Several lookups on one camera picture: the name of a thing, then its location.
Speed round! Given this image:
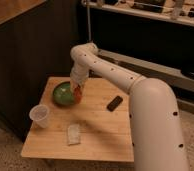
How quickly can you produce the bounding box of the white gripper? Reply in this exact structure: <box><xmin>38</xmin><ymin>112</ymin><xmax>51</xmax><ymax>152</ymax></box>
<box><xmin>70</xmin><ymin>68</ymin><xmax>89</xmax><ymax>94</ymax></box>

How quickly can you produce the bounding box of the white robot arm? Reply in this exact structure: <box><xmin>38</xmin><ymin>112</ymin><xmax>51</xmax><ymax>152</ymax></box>
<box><xmin>70</xmin><ymin>43</ymin><xmax>189</xmax><ymax>171</ymax></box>

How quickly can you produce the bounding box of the green ceramic bowl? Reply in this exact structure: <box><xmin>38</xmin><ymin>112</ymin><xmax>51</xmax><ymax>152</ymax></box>
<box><xmin>52</xmin><ymin>81</ymin><xmax>77</xmax><ymax>106</ymax></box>

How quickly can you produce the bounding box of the clear plastic cup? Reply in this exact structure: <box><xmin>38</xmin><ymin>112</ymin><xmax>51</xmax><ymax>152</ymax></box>
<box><xmin>29</xmin><ymin>104</ymin><xmax>50</xmax><ymax>128</ymax></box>

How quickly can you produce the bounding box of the black rectangular device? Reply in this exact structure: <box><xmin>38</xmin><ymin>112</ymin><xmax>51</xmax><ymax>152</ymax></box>
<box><xmin>107</xmin><ymin>96</ymin><xmax>123</xmax><ymax>112</ymax></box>

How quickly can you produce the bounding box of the light wooden table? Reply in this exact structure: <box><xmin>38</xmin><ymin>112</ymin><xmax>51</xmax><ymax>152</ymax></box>
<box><xmin>21</xmin><ymin>77</ymin><xmax>134</xmax><ymax>162</ymax></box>

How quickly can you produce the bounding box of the dark wooden cabinet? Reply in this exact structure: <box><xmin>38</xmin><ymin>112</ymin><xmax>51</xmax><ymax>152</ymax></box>
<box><xmin>0</xmin><ymin>0</ymin><xmax>79</xmax><ymax>140</ymax></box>

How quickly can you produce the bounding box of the metal vertical pole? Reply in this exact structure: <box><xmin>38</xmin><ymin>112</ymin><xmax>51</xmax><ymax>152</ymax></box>
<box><xmin>86</xmin><ymin>0</ymin><xmax>93</xmax><ymax>43</ymax></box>

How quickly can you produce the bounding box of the upper cluttered shelf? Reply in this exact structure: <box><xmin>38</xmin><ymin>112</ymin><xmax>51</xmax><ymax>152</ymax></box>
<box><xmin>81</xmin><ymin>0</ymin><xmax>194</xmax><ymax>27</ymax></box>

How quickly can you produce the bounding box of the grey metal shelf rail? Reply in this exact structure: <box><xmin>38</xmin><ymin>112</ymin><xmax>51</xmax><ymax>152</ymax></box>
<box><xmin>99</xmin><ymin>49</ymin><xmax>194</xmax><ymax>92</ymax></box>

